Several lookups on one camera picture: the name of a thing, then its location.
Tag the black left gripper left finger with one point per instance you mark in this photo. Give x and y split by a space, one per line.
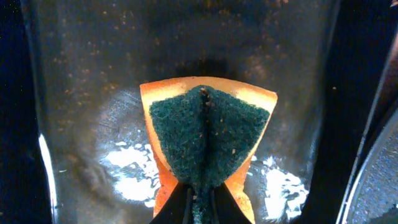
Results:
178 208

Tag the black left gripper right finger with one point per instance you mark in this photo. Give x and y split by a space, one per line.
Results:
225 209

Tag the yellow green sponge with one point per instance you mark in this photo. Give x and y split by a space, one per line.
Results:
203 132

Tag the rectangular black tray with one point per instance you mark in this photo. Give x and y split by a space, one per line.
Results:
74 147

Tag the round black tray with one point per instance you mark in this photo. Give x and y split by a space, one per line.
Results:
373 194

